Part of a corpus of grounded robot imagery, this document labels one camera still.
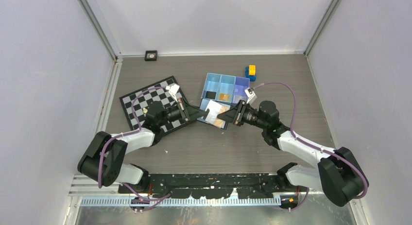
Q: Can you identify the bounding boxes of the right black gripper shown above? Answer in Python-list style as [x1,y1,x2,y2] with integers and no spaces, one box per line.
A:
[218,100,268,130]

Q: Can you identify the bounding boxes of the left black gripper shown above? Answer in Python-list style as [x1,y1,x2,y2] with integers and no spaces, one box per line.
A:
[158,97,206,127]

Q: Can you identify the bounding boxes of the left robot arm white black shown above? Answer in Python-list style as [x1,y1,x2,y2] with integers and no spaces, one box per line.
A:
[77,98,208,193]

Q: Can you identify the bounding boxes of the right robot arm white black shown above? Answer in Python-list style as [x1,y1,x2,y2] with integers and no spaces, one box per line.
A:
[217,101,369,207]

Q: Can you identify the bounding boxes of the orange square item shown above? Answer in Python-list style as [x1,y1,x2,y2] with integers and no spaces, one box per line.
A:
[219,93,230,102]

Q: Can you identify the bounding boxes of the black square item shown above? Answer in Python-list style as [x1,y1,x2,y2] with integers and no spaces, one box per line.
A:
[205,91,216,100]

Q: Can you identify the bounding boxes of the light blue bin left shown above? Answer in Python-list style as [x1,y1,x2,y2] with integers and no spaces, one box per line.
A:
[201,73,222,101]

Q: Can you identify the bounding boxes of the light blue bin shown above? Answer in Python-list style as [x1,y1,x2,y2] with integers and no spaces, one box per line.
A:
[217,74,235,104]
[201,73,222,101]

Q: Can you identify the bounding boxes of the light blue bin middle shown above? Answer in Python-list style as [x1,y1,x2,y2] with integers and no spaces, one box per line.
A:
[217,74,235,104]

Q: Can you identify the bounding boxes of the purple bin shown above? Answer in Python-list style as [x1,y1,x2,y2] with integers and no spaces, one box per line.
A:
[232,76,250,105]

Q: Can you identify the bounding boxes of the blue yellow toy blocks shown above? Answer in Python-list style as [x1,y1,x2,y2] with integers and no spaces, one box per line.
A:
[245,65,257,82]

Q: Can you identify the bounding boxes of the black white chessboard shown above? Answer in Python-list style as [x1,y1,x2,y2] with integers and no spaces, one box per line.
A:
[120,75,177,130]

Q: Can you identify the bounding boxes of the small black square box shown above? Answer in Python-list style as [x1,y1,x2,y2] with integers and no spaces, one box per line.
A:
[144,50,158,61]

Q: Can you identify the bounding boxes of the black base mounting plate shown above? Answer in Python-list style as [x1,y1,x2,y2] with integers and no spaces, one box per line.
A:
[128,173,307,200]

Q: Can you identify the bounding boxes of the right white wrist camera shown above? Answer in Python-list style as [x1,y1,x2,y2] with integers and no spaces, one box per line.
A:
[244,87,257,104]

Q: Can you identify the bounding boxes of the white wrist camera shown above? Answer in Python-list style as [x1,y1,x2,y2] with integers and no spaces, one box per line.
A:
[166,83,180,101]
[244,87,257,104]

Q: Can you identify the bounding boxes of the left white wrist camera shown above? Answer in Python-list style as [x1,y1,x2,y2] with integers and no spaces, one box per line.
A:
[166,83,180,101]

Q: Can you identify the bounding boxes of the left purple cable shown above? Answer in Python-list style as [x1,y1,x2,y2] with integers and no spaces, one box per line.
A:
[97,86,171,212]

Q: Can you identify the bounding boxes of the purple cable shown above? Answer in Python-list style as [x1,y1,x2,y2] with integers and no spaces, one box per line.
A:
[97,86,171,212]
[252,81,370,212]

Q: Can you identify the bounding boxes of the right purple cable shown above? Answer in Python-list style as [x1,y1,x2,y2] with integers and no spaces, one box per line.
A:
[252,81,370,212]

